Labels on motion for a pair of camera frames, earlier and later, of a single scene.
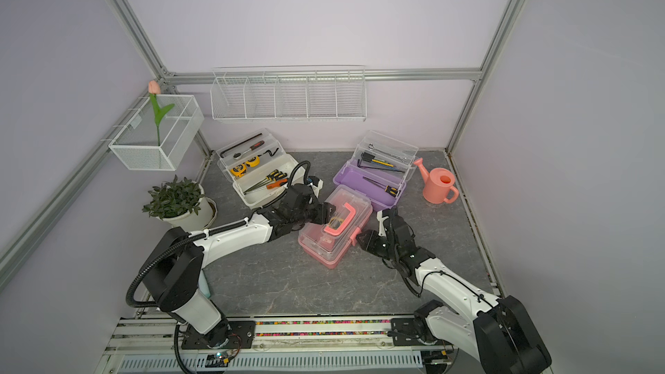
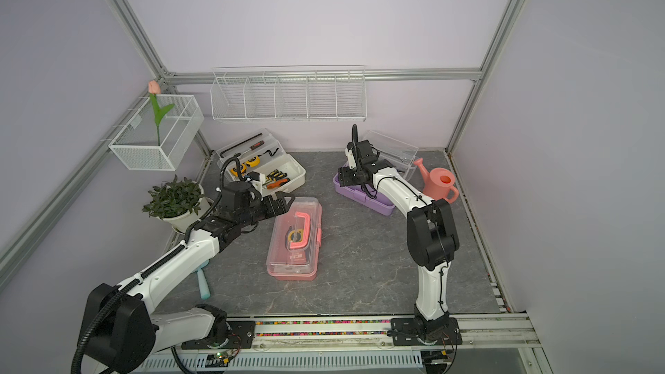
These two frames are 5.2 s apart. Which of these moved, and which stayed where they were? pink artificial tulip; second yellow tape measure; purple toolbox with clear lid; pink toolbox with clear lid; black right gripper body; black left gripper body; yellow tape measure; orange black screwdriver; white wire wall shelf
Moved: black left gripper body; black right gripper body; pink toolbox with clear lid
Stayed: orange black screwdriver; white wire wall shelf; yellow tape measure; pink artificial tulip; purple toolbox with clear lid; second yellow tape measure
